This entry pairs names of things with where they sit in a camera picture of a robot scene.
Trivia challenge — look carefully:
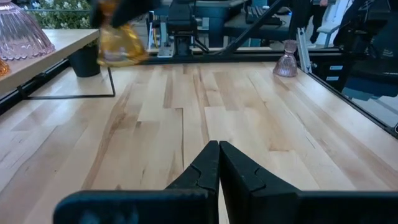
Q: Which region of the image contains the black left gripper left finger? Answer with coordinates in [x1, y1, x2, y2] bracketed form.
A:
[52, 140, 221, 224]

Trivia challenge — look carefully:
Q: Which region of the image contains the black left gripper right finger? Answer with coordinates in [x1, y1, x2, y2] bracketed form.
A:
[220, 140, 398, 224]

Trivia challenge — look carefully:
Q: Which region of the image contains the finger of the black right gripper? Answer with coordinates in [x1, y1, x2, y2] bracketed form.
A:
[111, 0, 161, 28]
[89, 0, 107, 29]

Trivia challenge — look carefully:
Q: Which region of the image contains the pink glass candle holder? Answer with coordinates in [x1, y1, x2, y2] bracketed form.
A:
[0, 0, 56, 62]
[272, 39, 299, 78]

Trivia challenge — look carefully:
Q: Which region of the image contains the artificial green plant black pot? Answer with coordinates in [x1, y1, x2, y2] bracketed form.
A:
[23, 0, 102, 78]

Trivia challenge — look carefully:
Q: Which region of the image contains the black keyboard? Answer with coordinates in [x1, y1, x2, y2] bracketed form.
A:
[245, 5, 284, 26]

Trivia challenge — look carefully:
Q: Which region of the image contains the person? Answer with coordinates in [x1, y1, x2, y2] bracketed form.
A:
[306, 0, 330, 44]

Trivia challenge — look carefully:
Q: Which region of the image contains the wooden shelf riser black frame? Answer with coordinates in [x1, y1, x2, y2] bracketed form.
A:
[0, 28, 116, 100]

